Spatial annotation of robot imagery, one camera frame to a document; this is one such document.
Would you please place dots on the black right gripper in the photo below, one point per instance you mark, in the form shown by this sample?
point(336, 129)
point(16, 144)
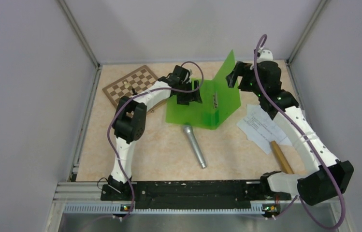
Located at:
point(238, 71)

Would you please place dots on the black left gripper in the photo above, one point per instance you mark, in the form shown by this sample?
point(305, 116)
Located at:
point(190, 97)

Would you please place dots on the metal folder clip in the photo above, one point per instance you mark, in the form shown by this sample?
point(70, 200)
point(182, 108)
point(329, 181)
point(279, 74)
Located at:
point(215, 101)

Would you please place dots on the green plastic folder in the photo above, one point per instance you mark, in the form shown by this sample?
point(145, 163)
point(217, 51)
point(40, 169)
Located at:
point(219, 101)

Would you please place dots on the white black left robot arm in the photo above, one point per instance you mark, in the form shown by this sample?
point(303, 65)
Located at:
point(128, 123)

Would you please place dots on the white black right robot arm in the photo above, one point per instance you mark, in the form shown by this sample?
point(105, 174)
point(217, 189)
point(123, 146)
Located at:
point(327, 176)

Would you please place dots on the white paper files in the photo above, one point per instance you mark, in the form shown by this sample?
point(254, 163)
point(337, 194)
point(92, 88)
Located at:
point(259, 128)

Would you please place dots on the silver microphone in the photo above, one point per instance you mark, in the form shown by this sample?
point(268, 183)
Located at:
point(188, 131)

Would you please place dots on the wooden chessboard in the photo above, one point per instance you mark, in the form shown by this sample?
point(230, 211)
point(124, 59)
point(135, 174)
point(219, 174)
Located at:
point(139, 79)

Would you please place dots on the wooden rolling pin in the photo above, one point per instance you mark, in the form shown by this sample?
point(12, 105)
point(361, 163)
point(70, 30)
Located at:
point(281, 159)

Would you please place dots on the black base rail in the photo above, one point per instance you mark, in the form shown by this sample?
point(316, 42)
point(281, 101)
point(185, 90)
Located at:
point(192, 195)

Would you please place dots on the white slotted cable duct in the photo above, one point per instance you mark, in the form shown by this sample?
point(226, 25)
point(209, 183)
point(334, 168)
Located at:
point(113, 208)

